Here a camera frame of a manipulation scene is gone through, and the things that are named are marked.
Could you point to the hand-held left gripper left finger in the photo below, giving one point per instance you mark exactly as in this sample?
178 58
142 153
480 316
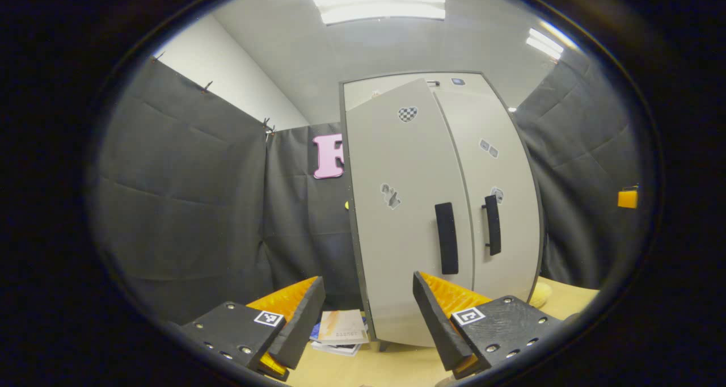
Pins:
298 324

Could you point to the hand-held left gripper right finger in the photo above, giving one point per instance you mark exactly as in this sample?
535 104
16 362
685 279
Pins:
434 319

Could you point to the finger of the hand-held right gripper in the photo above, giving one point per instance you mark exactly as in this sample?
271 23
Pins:
628 198

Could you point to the grey cabinet door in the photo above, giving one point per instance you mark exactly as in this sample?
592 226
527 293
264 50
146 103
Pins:
397 234
510 165

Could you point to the grey cabinet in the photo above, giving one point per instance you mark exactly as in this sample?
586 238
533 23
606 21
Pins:
342 126

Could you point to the grey cabinet drawer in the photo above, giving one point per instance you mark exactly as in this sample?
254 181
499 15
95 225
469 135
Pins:
363 89

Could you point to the blue cover book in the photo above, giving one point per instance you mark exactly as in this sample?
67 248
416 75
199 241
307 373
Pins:
315 333

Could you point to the beige cover book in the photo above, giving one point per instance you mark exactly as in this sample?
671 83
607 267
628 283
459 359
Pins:
343 327

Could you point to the white cover book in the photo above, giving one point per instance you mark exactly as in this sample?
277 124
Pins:
337 349

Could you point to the yellow sponge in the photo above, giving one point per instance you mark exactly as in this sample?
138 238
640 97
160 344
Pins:
540 295

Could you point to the black backdrop cloth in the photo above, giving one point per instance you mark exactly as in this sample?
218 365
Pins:
187 205

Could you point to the large ceiling light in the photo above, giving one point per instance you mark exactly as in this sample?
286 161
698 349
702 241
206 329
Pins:
380 4

